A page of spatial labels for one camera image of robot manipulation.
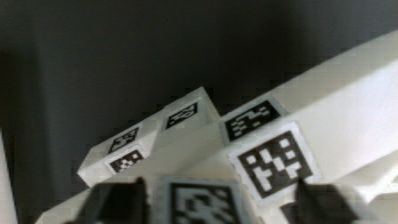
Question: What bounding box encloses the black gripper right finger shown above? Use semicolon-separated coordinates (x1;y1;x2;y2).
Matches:
280;180;359;224

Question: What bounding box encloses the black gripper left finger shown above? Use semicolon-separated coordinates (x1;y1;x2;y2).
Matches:
64;177;149;224

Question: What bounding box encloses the white chair leg with tag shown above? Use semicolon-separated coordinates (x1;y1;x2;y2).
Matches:
151;176;252;224
78;87;220;186

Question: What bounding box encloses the white chair back part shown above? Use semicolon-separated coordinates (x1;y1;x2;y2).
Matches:
35;30;398;224

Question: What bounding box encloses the white U-shaped fence frame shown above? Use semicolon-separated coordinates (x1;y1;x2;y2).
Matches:
0;131;17;224

